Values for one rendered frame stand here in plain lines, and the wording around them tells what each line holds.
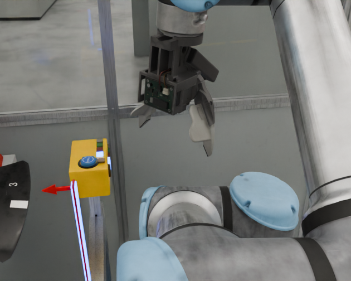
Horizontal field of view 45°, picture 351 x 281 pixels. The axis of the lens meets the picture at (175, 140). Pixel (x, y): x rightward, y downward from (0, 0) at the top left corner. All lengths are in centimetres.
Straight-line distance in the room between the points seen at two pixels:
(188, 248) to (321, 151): 15
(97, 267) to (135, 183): 67
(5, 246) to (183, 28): 51
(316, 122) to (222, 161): 139
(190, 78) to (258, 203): 22
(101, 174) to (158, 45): 56
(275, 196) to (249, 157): 108
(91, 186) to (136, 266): 86
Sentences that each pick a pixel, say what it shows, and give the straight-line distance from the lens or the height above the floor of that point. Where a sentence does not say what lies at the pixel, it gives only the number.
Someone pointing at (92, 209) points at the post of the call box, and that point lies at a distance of 127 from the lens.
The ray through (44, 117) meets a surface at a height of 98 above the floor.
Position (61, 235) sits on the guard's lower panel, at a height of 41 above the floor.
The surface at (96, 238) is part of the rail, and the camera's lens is 124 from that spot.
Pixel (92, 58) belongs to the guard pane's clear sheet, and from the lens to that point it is 151.
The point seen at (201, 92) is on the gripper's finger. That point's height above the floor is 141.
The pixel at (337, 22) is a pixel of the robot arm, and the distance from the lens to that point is 47.
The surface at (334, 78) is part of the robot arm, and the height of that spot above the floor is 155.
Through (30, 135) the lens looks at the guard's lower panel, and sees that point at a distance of 164.
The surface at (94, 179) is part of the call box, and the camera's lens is 113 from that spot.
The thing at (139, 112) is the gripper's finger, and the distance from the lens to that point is 74.
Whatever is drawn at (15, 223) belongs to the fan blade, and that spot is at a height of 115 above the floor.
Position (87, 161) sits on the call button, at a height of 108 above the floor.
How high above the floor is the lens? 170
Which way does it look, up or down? 31 degrees down
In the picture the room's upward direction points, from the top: straight up
